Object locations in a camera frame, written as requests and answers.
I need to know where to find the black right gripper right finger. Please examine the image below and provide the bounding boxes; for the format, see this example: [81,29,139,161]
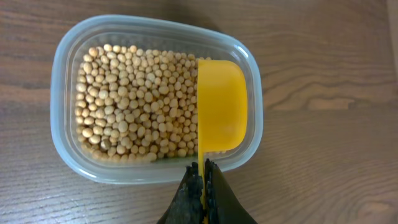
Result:
[205,159,257,224]

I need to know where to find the soybeans pile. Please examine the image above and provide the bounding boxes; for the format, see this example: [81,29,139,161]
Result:
[74,44,199,162]

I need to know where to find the yellow plastic measuring scoop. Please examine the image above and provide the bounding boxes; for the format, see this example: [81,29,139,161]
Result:
[197,59,248,223]

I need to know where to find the clear plastic container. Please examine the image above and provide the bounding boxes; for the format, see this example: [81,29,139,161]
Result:
[50,15,263,184]

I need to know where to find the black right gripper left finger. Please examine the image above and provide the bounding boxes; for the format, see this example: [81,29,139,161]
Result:
[157,162,204,224]

